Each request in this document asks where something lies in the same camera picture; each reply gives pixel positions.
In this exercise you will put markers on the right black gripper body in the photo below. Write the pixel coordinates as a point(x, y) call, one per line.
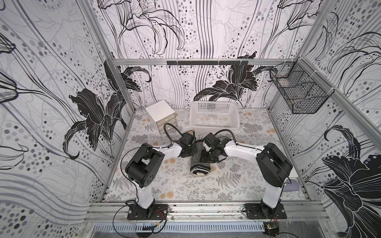
point(211, 152)

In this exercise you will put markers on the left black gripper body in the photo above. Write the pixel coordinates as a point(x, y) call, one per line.
point(191, 150)

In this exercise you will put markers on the black white knitted scarf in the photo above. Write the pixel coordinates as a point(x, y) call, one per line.
point(197, 166)

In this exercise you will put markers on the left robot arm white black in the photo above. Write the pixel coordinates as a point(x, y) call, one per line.
point(146, 162)

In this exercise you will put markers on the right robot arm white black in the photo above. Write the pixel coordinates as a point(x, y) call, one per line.
point(273, 164)

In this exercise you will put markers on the white plastic perforated basket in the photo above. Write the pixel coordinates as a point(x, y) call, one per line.
point(211, 116)

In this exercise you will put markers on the small white drawer cabinet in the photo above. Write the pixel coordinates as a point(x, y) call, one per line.
point(161, 113)

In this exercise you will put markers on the white and grey box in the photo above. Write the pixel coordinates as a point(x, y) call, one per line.
point(292, 183)

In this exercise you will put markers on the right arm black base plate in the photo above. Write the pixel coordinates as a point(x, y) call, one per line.
point(257, 211)

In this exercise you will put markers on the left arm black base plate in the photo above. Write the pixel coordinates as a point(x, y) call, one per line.
point(154, 212)

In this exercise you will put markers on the black bar on rail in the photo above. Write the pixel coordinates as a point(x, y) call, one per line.
point(205, 62)

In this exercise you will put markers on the white slotted cable duct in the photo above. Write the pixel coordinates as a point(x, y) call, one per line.
point(185, 227)

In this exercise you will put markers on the black wire wall basket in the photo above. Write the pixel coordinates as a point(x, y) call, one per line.
point(299, 87)

